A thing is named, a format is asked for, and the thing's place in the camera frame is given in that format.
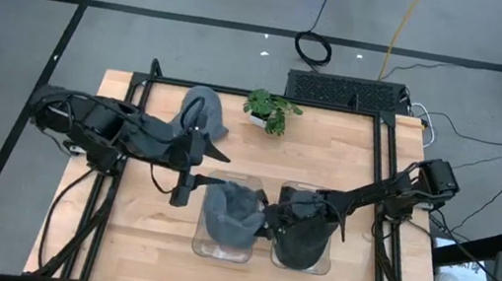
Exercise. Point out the grey bucket hat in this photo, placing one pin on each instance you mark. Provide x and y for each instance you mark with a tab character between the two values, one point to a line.
232	215
215	115

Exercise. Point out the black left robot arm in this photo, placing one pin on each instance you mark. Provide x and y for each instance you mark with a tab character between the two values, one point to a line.
104	121

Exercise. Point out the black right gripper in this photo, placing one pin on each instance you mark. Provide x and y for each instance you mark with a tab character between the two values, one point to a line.
278	220

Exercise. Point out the clear plastic bin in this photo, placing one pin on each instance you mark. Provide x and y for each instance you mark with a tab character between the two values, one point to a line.
287	188
225	176

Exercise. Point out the black computer tower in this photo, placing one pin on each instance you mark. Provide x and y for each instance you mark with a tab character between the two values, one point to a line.
338	91

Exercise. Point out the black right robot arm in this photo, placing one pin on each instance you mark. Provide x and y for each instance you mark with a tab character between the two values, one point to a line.
383	192

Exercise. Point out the black bucket hat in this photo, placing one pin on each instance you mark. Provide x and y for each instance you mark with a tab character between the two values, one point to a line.
302	248

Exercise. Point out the green potted plant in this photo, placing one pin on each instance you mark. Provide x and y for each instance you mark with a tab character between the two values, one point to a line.
268	108

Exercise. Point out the black aluminium table frame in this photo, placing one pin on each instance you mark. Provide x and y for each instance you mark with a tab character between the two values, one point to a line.
262	96

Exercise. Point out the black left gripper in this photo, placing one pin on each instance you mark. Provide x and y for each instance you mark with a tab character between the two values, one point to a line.
189	156

